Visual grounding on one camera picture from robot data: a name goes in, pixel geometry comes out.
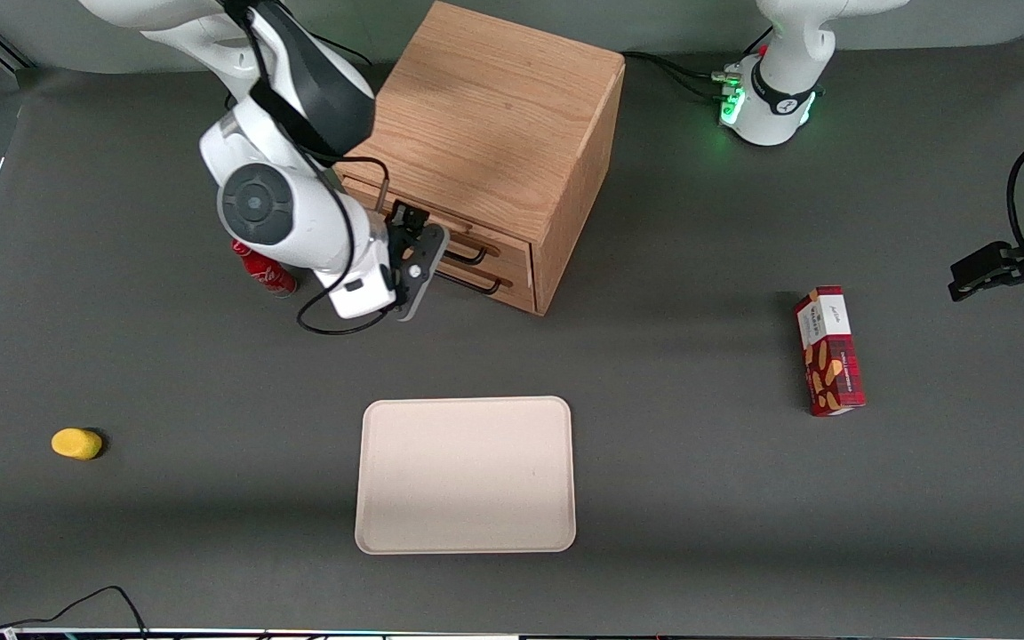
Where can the wooden drawer cabinet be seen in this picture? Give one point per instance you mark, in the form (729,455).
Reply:
(485,107)

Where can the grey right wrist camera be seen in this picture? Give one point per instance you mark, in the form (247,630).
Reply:
(361,293)

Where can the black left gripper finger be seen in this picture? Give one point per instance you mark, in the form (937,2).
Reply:
(988,264)
(961,293)

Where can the yellow lemon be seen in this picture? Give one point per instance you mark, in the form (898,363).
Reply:
(75,444)

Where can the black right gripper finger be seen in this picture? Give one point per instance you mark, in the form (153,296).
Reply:
(418,222)
(396,216)

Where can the red cookie box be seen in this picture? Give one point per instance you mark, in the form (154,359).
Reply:
(830,356)

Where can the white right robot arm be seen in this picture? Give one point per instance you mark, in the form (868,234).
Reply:
(299,213)

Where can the red soda bottle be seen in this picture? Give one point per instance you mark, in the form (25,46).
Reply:
(268,277)

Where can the beige plastic tray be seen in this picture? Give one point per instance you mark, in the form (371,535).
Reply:
(468,480)

